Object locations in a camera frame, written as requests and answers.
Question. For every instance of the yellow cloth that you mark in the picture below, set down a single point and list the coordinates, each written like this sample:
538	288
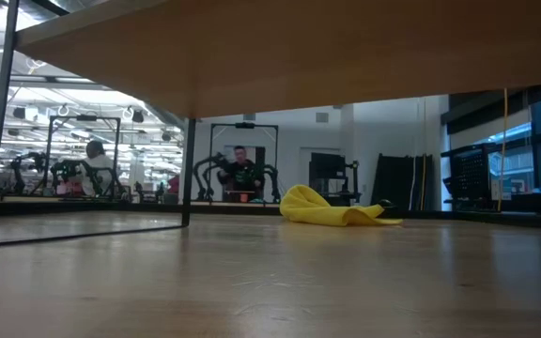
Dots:
313	209

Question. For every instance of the black perforated crate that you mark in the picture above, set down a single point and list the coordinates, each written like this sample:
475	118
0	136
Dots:
470	173

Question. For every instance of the black background robot arm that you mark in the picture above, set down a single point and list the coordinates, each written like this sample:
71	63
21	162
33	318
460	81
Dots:
64	169
200	173
19	169
274	180

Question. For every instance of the black aluminium table frame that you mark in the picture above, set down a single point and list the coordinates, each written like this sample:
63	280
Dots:
64	207

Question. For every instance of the black background gantry frame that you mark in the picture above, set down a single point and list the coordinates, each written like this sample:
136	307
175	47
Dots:
85	118
244	125

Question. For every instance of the wooden shelf with black legs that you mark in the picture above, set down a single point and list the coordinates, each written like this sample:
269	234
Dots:
298	56

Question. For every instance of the person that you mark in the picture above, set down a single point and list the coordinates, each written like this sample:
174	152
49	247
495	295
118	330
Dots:
242	171
97	162

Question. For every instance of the black leaning panel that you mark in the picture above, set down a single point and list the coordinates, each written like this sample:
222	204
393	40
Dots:
392	178

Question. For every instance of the black monitor cart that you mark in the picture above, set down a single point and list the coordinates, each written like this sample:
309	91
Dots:
327	164

